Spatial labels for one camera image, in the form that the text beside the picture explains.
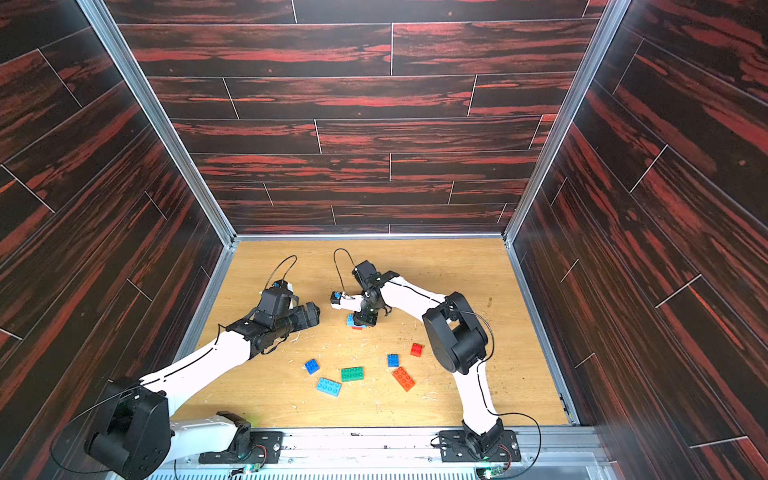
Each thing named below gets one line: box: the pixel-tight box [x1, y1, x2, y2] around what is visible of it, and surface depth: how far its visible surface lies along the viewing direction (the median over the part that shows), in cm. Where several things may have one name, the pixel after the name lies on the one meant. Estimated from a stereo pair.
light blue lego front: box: [316, 377, 342, 397], surface depth 84 cm
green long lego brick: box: [341, 366, 365, 382], surface depth 86 cm
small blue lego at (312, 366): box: [305, 358, 320, 375], surface depth 88 cm
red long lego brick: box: [392, 366, 416, 392], surface depth 85 cm
